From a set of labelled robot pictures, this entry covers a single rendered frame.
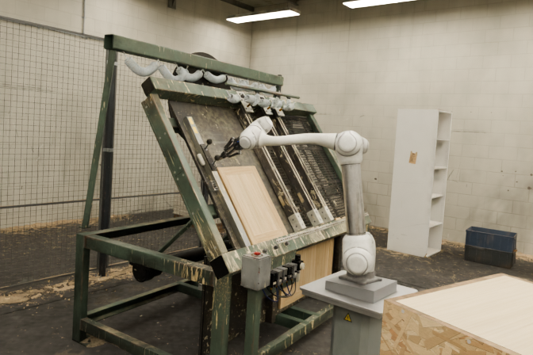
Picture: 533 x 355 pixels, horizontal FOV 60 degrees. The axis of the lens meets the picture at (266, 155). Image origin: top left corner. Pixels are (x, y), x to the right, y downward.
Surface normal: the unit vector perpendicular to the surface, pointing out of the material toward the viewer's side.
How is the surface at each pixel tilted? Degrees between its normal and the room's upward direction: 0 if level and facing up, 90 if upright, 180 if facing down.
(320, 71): 90
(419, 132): 90
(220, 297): 90
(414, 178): 90
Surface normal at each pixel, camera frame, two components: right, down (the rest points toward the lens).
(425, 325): -0.82, -0.02
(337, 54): -0.62, 0.00
